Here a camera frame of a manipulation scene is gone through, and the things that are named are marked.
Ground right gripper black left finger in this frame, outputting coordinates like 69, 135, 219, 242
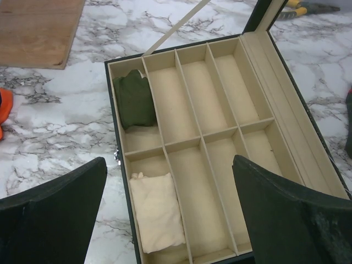
1, 157, 107, 263

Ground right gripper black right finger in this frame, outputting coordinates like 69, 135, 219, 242
232, 155, 351, 263

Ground navy orange underwear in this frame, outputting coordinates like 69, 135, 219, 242
0, 88, 13, 125

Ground cream rolled underwear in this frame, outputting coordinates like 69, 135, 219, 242
129, 172, 185, 254

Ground green rolled underwear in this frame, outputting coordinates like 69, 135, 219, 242
113, 69, 157, 130

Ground black compartment organizer box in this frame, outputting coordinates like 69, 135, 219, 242
105, 1, 351, 263

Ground wooden board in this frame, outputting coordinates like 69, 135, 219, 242
1, 1, 85, 69

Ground yellow handled pliers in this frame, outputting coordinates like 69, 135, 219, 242
277, 0, 340, 20

